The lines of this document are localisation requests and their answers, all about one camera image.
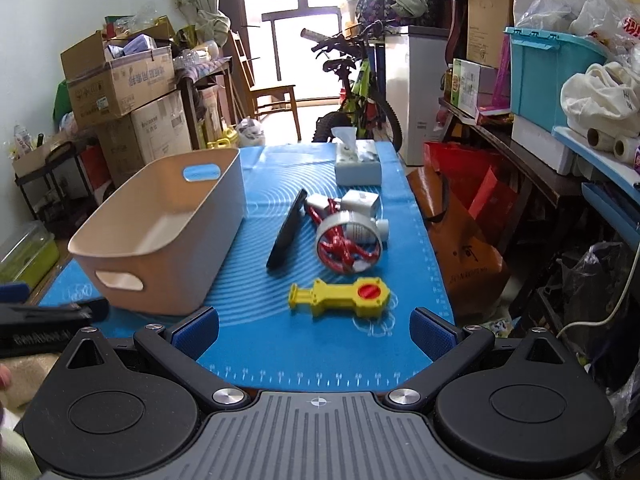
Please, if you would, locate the yellow tape dispenser red wheel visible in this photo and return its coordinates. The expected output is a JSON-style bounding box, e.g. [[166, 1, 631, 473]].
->
[[288, 278, 392, 318]]

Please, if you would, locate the beige plastic storage bin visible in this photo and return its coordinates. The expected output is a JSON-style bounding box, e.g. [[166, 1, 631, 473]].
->
[[67, 148, 246, 316]]

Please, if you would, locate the red plastic figure toy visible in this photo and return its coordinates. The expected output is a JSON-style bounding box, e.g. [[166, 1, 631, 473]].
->
[[304, 198, 378, 273]]

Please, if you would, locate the black remote control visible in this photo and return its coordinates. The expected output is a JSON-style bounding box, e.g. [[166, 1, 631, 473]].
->
[[266, 188, 308, 271]]

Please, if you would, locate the white masking tape roll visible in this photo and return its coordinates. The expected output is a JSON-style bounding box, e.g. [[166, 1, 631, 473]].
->
[[314, 210, 385, 276]]

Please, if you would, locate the white cube charger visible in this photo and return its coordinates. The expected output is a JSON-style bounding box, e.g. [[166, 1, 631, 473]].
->
[[340, 188, 380, 218]]

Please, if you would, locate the green lidded food container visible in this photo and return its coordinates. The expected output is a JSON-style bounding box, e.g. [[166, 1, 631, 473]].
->
[[0, 221, 60, 290]]

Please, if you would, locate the brown paper bag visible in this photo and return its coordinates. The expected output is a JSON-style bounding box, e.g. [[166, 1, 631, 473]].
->
[[408, 166, 509, 318]]

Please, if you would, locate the black metal shelf rack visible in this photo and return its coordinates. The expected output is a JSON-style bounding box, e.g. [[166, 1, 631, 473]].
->
[[14, 141, 98, 240]]

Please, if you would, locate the blue silicone table mat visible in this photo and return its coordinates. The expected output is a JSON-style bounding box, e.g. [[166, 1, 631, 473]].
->
[[38, 140, 456, 394]]

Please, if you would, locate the red shopping bag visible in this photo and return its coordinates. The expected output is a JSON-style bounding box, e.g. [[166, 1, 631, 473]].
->
[[424, 142, 518, 222]]

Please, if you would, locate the white tissue box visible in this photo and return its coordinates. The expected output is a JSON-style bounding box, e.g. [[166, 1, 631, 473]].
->
[[331, 127, 382, 188]]

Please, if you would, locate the lower stacked cardboard box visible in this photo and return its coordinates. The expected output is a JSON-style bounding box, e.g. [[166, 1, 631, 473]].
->
[[96, 90, 192, 186]]

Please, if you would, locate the yellow oil jug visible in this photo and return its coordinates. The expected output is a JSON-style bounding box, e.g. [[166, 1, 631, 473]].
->
[[207, 127, 240, 148]]

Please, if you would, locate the wooden chair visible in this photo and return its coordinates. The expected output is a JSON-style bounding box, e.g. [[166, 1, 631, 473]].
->
[[228, 29, 302, 142]]

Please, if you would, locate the green black bicycle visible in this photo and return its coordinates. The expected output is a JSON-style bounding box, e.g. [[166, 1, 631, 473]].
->
[[300, 20, 402, 153]]

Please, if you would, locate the top open cardboard box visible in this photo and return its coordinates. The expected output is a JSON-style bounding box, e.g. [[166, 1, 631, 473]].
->
[[61, 30, 176, 128]]

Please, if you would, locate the green white carton box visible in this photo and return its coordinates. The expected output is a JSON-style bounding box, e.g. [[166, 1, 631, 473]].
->
[[450, 58, 498, 117]]

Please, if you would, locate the white chest freezer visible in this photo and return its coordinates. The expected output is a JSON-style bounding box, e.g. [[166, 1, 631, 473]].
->
[[384, 25, 448, 166]]

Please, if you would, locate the teal plastic storage crate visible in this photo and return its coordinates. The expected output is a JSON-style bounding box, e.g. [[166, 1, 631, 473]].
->
[[504, 27, 608, 132]]

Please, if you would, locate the tall leaning cardboard box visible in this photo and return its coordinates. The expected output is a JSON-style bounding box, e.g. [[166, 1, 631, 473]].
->
[[466, 0, 513, 68]]

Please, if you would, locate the white plastic bag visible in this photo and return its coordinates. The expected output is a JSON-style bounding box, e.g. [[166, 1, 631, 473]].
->
[[513, 0, 639, 54]]

